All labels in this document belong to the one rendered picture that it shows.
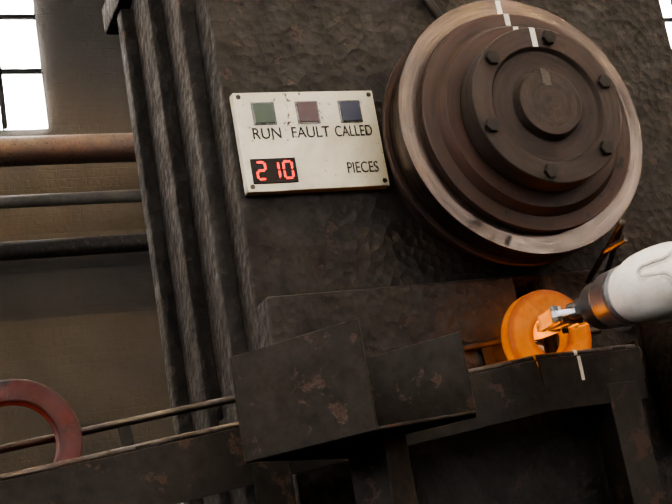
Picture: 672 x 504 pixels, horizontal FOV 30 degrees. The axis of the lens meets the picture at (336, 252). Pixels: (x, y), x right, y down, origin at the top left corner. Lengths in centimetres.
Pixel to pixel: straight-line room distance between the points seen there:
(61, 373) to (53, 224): 99
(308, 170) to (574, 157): 45
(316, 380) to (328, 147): 70
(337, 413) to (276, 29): 92
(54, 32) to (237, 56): 671
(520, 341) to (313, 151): 48
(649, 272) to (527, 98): 45
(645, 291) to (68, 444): 83
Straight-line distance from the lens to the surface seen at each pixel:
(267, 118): 215
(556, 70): 218
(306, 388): 156
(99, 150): 779
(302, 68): 224
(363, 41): 231
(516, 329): 207
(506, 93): 211
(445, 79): 212
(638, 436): 212
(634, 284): 181
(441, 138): 209
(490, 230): 209
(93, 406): 809
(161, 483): 180
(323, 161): 216
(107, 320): 823
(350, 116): 220
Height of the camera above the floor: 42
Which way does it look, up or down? 14 degrees up
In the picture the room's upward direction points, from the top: 10 degrees counter-clockwise
